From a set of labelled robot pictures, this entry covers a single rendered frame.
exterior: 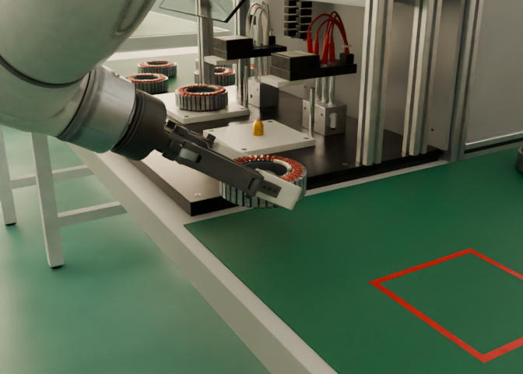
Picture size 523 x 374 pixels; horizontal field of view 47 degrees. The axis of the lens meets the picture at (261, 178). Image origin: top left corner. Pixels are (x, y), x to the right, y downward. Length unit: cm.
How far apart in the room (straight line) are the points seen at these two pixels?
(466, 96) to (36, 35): 75
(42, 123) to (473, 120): 75
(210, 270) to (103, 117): 22
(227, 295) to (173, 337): 122
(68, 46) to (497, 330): 47
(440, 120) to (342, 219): 33
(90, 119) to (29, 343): 140
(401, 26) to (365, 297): 60
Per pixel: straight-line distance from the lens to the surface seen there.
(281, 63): 107
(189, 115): 122
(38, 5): 48
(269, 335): 60
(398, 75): 114
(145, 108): 65
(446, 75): 105
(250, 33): 131
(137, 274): 222
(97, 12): 46
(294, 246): 75
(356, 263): 72
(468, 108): 108
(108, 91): 62
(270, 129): 111
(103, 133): 63
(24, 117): 60
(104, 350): 187
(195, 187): 88
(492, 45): 111
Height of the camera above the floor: 110
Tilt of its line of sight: 21 degrees down
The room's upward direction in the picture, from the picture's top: straight up
